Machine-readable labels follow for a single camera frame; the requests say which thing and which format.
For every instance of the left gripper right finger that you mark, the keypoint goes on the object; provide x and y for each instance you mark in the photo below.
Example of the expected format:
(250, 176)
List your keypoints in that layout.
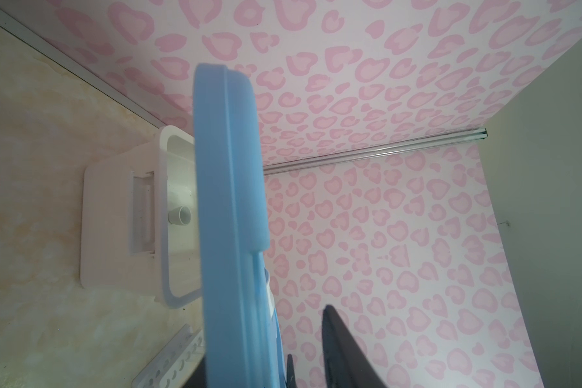
(344, 362)

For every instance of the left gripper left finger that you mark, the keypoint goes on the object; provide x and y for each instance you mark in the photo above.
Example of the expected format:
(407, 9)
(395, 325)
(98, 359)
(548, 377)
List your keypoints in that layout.
(198, 377)

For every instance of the blue plastic bin lid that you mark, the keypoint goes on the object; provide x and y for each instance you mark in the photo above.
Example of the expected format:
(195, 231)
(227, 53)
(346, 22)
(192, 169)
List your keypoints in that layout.
(242, 345)

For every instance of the white plastic storage bin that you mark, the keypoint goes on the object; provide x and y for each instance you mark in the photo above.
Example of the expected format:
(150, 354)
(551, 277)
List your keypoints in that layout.
(127, 242)

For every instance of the small white ceramic bowl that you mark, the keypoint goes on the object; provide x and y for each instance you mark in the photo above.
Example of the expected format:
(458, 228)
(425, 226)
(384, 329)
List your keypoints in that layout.
(180, 216)

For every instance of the white test tube rack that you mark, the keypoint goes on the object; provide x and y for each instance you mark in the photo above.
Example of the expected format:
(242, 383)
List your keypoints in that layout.
(176, 362)

